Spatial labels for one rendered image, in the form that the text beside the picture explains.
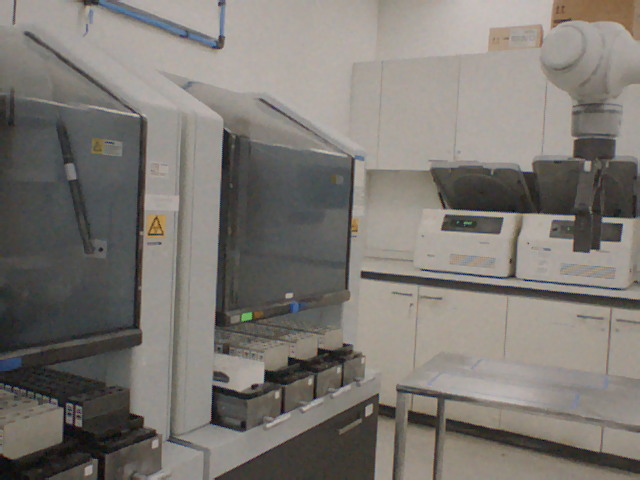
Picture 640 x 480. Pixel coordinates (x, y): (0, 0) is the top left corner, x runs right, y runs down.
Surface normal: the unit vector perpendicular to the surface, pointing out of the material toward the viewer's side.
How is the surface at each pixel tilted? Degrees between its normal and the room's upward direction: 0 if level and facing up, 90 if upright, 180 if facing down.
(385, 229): 90
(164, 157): 90
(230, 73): 90
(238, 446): 90
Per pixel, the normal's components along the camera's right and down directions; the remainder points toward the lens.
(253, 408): 0.86, 0.07
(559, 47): -0.71, -0.03
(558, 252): -0.50, 0.02
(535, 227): -0.40, -0.50
